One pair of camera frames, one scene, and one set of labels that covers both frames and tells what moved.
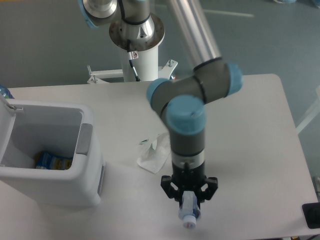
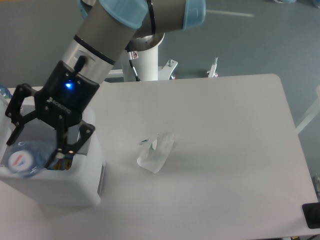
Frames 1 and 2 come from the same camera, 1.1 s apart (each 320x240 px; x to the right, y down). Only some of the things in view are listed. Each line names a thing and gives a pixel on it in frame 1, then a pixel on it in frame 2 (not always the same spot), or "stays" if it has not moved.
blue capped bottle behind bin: (5, 92) stays
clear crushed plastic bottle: (190, 212) -> (27, 159)
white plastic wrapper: (153, 159) stays
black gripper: (189, 177) -> (65, 96)
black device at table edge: (311, 211) stays
